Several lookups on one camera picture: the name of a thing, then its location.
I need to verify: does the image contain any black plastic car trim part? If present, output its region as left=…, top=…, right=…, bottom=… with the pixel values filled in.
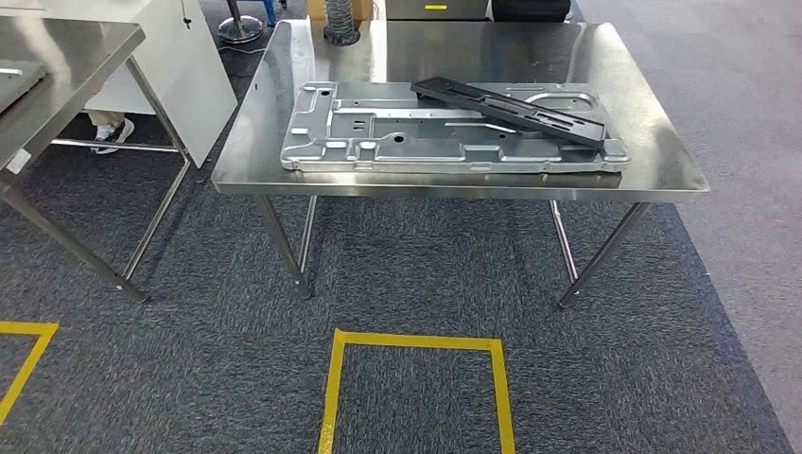
left=410, top=76, right=609, bottom=150

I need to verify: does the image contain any stainless steel workbench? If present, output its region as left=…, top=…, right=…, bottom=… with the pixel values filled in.
left=211, top=18, right=710, bottom=309

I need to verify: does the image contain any stamped grey metal plate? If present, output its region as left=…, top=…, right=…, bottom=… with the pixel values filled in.
left=280, top=79, right=632, bottom=173

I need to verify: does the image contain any black carry case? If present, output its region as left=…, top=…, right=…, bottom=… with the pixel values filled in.
left=490, top=0, right=572, bottom=25

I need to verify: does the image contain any white board panel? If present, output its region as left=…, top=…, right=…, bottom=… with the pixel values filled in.
left=37, top=0, right=239, bottom=169

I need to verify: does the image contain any person's white sneaker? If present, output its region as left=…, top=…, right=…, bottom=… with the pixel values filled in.
left=90, top=117, right=136, bottom=156

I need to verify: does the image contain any person's leg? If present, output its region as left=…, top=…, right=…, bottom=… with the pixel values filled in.
left=86, top=109, right=127, bottom=129

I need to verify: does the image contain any stainless steel side table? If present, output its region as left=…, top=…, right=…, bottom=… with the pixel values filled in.
left=0, top=15, right=192, bottom=304

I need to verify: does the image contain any white label sticker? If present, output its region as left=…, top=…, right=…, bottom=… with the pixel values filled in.
left=5, top=148, right=32, bottom=175

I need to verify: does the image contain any ribbed grey flexible hose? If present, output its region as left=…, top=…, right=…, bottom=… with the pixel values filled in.
left=323, top=0, right=363, bottom=47

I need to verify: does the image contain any metal stanchion post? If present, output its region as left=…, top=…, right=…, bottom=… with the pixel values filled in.
left=217, top=0, right=265, bottom=45

